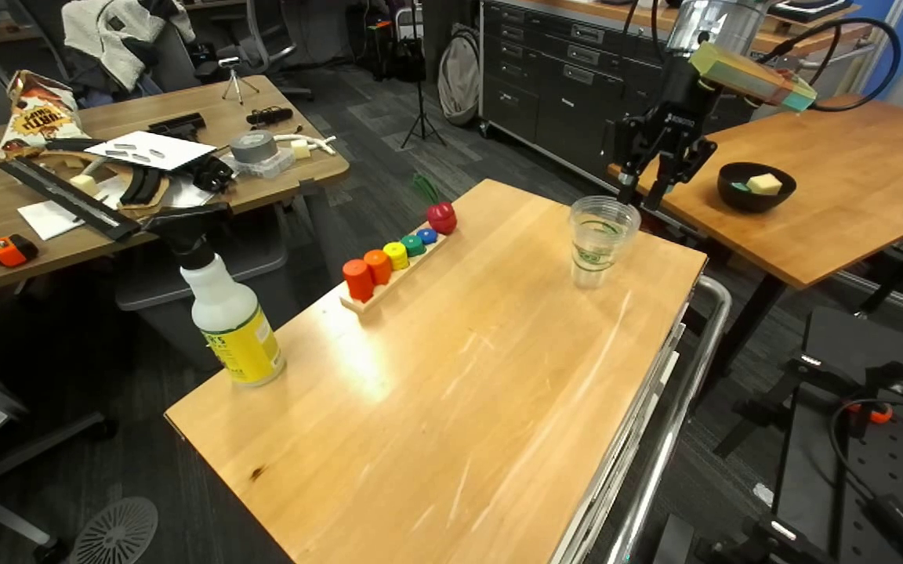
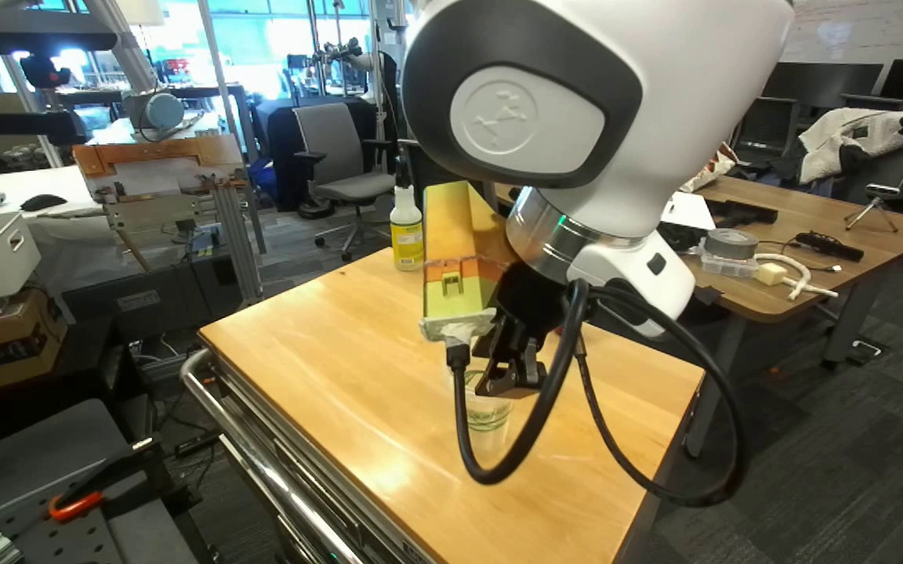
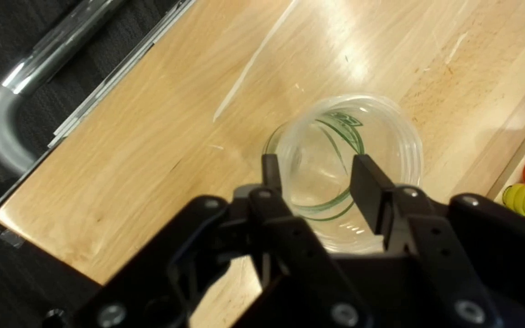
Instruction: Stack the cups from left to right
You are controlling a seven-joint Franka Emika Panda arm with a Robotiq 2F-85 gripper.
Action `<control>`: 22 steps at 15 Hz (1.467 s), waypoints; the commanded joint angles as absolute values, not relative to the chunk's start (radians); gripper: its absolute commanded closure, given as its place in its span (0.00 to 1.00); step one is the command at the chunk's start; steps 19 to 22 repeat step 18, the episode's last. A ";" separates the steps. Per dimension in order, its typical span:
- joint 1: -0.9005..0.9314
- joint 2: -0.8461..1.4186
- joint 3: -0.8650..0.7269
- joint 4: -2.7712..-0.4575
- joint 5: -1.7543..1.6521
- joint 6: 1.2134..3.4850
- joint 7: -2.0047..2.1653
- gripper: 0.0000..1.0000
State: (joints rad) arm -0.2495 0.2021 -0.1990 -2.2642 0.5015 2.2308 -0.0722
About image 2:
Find grey cylindrical device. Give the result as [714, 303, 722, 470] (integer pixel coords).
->
[120, 91, 188, 138]

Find black remote control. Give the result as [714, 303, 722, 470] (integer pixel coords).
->
[790, 229, 869, 265]

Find black computer mouse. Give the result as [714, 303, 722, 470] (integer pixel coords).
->
[18, 192, 69, 214]

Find white power strip with cable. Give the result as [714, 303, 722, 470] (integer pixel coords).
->
[700, 248, 841, 303]

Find white jacket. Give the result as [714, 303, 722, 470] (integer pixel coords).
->
[796, 108, 903, 189]

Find spray bottle yellow liquid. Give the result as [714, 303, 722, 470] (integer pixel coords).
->
[385, 154, 430, 277]

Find grey tape roll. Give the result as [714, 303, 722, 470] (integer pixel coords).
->
[701, 226, 758, 264]

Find grey equipment case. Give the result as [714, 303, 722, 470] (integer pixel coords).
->
[0, 394, 199, 564]

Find wooden board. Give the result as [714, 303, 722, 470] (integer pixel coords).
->
[71, 132, 247, 181]

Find white paper sheet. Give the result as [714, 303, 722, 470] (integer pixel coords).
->
[661, 189, 718, 236]

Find black flat device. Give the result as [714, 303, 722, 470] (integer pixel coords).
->
[709, 198, 781, 229]

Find wooden conference table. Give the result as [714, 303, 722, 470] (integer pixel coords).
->
[668, 172, 903, 465]

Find black cable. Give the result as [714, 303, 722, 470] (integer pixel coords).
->
[573, 278, 745, 510]
[442, 278, 592, 490]

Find flat cardboard box stack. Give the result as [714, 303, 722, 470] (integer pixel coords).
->
[0, 285, 71, 405]

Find colourful snack bag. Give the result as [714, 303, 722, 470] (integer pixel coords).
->
[709, 138, 744, 193]

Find grey office chair black arms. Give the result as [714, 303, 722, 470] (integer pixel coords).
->
[288, 100, 402, 261]

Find orange handled clamp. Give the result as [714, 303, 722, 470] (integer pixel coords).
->
[43, 437, 163, 527]

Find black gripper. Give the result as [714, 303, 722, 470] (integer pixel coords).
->
[472, 261, 582, 402]

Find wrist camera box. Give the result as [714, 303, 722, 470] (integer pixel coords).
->
[416, 179, 518, 345]

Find metal cart handle rail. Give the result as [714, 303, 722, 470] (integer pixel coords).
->
[180, 349, 414, 564]

